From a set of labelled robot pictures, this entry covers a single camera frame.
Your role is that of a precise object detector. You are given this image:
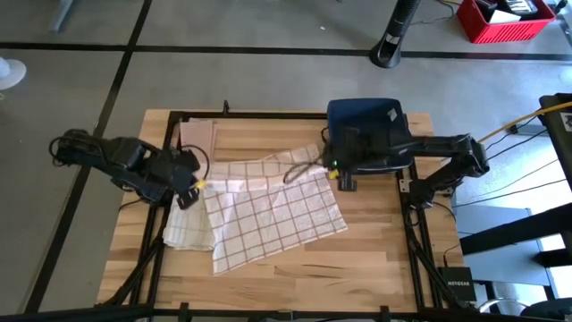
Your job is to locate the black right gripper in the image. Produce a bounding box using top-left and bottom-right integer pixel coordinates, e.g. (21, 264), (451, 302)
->
(327, 125), (388, 192)

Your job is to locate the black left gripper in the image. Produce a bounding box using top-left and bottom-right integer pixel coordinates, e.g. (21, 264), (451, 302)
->
(153, 146), (202, 211)

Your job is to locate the plain pink towel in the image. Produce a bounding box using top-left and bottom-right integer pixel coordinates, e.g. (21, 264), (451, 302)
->
(178, 118), (219, 169)

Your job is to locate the navy fabric basket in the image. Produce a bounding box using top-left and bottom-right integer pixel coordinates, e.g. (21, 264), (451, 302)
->
(322, 97), (415, 176)

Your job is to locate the white towel with grey checks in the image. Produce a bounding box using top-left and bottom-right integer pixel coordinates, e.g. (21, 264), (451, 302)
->
(161, 191), (216, 252)

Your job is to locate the white towel with red checks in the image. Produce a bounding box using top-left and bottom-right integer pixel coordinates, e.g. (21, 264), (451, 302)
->
(203, 142), (349, 276)

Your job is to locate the black floor stand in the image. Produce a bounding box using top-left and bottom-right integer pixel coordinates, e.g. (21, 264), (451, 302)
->
(368, 0), (423, 70)

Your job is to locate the black desk foot beam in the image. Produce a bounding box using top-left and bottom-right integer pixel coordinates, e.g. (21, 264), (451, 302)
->
(458, 201), (572, 269)

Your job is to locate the grey power strip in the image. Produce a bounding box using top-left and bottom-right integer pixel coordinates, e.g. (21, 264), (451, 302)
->
(506, 123), (549, 137)

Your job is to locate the red plastic crate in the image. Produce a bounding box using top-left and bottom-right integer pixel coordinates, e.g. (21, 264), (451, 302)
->
(455, 0), (558, 45)

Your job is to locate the white round stand base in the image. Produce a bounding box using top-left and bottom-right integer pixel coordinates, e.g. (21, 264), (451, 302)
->
(0, 56), (27, 92)

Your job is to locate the grey furniture leg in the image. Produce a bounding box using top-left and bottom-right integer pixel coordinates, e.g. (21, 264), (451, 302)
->
(47, 0), (76, 34)

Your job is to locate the white box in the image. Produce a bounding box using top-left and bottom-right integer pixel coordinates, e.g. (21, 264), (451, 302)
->
(488, 8), (523, 24)

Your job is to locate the black desk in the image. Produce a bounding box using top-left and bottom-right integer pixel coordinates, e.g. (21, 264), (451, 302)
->
(538, 92), (572, 191)

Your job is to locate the black device in crate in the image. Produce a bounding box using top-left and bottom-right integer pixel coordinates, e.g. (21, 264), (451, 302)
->
(504, 0), (540, 17)

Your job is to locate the black office chair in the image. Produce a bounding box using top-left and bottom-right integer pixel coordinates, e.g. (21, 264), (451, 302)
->
(476, 296), (572, 322)

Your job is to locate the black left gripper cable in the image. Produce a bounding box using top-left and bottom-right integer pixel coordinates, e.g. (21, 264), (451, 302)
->
(181, 143), (212, 182)

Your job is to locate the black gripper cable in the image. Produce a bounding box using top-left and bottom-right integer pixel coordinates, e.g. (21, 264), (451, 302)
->
(181, 143), (212, 182)
(282, 159), (334, 185)

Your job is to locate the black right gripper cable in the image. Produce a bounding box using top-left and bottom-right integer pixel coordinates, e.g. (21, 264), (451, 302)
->
(282, 159), (334, 185)

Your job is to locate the black metal table frame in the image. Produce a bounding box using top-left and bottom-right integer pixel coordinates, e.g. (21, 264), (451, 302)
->
(91, 100), (461, 322)

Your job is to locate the yellow cable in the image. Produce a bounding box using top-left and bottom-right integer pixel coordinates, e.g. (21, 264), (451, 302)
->
(475, 101), (572, 147)

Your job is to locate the thin black floor cable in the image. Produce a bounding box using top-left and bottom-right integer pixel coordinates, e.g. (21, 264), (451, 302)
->
(450, 178), (568, 208)

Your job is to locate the black Netgear network switch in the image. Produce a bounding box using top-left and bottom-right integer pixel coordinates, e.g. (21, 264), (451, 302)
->
(436, 266), (478, 303)

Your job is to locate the thin beige floor cable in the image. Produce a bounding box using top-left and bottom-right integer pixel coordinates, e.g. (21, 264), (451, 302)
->
(502, 158), (559, 190)

